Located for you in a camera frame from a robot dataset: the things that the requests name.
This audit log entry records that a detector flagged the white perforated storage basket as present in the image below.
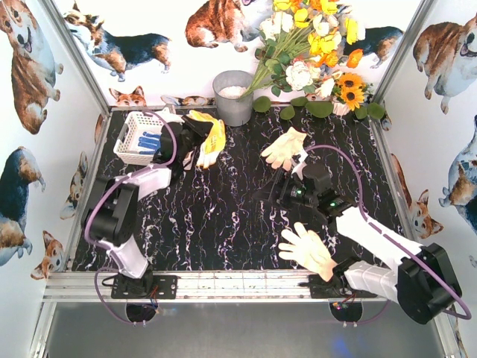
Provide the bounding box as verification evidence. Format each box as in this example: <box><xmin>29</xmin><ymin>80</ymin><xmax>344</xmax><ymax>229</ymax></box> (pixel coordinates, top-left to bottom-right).
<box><xmin>113</xmin><ymin>111</ymin><xmax>163</xmax><ymax>166</ymax></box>

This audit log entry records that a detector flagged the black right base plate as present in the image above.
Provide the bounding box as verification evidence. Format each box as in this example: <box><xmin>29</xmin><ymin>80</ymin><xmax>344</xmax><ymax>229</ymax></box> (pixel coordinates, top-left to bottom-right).
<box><xmin>306</xmin><ymin>274</ymin><xmax>377</xmax><ymax>298</ymax></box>

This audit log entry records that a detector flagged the grey metal bucket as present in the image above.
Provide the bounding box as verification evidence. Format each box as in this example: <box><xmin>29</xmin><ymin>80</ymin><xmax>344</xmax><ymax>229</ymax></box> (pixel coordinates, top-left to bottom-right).
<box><xmin>212</xmin><ymin>70</ymin><xmax>253</xmax><ymax>127</ymax></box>

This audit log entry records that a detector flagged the sunflower pot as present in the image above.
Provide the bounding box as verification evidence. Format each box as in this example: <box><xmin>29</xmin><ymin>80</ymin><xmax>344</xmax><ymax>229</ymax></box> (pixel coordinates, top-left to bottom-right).
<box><xmin>331</xmin><ymin>72</ymin><xmax>373</xmax><ymax>116</ymax></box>

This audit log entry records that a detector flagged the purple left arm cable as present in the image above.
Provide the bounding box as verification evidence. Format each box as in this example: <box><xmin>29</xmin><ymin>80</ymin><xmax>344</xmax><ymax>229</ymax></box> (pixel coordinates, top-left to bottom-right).
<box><xmin>83</xmin><ymin>110</ymin><xmax>179</xmax><ymax>327</ymax></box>

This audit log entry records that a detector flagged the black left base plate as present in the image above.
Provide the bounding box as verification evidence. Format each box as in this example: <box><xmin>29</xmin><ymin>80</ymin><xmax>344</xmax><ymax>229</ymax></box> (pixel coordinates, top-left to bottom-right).
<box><xmin>111</xmin><ymin>274</ymin><xmax>177</xmax><ymax>299</ymax></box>

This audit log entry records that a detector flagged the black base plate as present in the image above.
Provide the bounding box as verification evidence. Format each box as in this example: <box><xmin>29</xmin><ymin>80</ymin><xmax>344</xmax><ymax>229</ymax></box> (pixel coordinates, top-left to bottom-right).
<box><xmin>111</xmin><ymin>274</ymin><xmax>177</xmax><ymax>299</ymax></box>
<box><xmin>306</xmin><ymin>274</ymin><xmax>377</xmax><ymax>298</ymax></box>

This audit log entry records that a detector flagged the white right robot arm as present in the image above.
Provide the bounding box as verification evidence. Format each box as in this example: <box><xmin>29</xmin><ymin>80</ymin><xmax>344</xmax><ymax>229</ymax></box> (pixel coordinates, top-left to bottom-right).
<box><xmin>252</xmin><ymin>163</ymin><xmax>462</xmax><ymax>324</ymax></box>

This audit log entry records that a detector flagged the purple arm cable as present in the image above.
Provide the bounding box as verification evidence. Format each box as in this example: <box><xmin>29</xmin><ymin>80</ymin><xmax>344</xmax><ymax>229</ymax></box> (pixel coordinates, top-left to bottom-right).
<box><xmin>83</xmin><ymin>110</ymin><xmax>179</xmax><ymax>327</ymax></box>
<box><xmin>305</xmin><ymin>145</ymin><xmax>473</xmax><ymax>324</ymax></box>

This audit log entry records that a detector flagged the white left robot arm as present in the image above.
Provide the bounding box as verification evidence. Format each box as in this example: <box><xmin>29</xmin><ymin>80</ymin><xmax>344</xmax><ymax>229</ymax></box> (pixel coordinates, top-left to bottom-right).
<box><xmin>82</xmin><ymin>116</ymin><xmax>213</xmax><ymax>279</ymax></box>

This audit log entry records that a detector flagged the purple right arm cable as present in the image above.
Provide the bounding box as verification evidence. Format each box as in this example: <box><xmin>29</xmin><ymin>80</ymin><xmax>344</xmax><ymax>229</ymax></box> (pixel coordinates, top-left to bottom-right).
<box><xmin>305</xmin><ymin>145</ymin><xmax>473</xmax><ymax>324</ymax></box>

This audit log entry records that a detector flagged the blue dotted white glove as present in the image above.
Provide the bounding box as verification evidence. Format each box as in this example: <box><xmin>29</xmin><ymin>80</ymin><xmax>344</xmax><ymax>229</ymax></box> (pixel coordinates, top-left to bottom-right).
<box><xmin>137</xmin><ymin>131</ymin><xmax>161</xmax><ymax>155</ymax></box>

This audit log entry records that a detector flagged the white glove orange cuff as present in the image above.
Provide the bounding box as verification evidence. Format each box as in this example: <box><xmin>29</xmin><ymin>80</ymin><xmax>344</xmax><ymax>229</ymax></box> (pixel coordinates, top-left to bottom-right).
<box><xmin>188</xmin><ymin>110</ymin><xmax>227</xmax><ymax>169</ymax></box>

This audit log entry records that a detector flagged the white knit glove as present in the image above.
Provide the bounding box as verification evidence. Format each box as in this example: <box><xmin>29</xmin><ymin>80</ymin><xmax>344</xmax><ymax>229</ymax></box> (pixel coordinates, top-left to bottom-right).
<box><xmin>183</xmin><ymin>151</ymin><xmax>195</xmax><ymax>171</ymax></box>

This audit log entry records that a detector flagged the cream glove front right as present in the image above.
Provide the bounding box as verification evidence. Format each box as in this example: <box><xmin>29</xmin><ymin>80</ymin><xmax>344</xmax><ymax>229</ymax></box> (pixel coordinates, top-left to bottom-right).
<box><xmin>278</xmin><ymin>222</ymin><xmax>337</xmax><ymax>282</ymax></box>

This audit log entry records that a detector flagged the artificial flower bouquet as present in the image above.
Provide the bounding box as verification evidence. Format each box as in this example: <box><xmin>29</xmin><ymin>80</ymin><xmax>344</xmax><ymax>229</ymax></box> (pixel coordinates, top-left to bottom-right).
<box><xmin>242</xmin><ymin>1</ymin><xmax>366</xmax><ymax>97</ymax></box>

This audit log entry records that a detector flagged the cream glove near flowers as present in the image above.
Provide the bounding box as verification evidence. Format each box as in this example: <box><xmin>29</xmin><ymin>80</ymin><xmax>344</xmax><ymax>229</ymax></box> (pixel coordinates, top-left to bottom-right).
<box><xmin>261</xmin><ymin>128</ymin><xmax>307</xmax><ymax>171</ymax></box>

